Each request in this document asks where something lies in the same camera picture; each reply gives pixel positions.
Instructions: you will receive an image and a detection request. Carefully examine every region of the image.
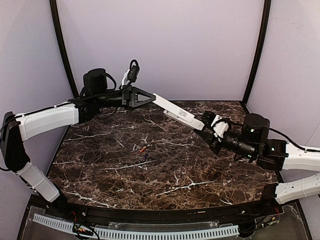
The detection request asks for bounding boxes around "white remote control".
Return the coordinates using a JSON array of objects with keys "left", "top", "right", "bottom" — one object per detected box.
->
[{"left": 163, "top": 110, "right": 205, "bottom": 131}]

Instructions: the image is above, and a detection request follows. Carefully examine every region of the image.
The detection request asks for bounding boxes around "white remote battery cover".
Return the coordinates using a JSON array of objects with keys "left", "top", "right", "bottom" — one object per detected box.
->
[{"left": 153, "top": 93, "right": 195, "bottom": 121}]

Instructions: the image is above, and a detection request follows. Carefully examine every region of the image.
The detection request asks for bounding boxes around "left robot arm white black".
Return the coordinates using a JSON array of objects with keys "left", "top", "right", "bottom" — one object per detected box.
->
[{"left": 0, "top": 65, "right": 156, "bottom": 203}]

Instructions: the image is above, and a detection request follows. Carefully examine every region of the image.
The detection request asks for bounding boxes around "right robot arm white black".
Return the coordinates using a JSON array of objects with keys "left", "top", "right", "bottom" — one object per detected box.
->
[{"left": 194, "top": 111, "right": 320, "bottom": 205}]

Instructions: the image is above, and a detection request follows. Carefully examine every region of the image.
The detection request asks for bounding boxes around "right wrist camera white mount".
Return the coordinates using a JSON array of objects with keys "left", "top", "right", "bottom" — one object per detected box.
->
[{"left": 210, "top": 115, "right": 229, "bottom": 139}]

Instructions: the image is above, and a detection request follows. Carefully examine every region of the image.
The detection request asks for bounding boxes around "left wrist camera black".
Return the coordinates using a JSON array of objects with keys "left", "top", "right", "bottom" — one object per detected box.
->
[{"left": 119, "top": 59, "right": 140, "bottom": 89}]

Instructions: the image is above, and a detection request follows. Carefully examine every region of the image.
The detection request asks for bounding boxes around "left black frame post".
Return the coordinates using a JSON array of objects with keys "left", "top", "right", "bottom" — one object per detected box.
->
[{"left": 49, "top": 0, "right": 79, "bottom": 98}]

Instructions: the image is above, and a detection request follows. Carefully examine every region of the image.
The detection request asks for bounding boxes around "black frame post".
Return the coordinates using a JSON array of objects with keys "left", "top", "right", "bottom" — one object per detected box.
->
[
  {"left": 241, "top": 0, "right": 272, "bottom": 106},
  {"left": 49, "top": 0, "right": 79, "bottom": 98}
]

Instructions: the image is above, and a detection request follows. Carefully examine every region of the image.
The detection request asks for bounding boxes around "black front rail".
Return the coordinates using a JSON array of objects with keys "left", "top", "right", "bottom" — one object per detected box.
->
[{"left": 68, "top": 202, "right": 262, "bottom": 225}]

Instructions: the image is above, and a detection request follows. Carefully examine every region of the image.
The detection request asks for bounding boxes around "right black frame post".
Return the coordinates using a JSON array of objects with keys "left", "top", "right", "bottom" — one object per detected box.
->
[{"left": 241, "top": 0, "right": 272, "bottom": 106}]

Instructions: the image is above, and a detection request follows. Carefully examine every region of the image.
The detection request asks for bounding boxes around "grey slotted cable duct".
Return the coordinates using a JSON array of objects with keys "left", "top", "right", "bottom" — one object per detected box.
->
[{"left": 32, "top": 213, "right": 240, "bottom": 240}]

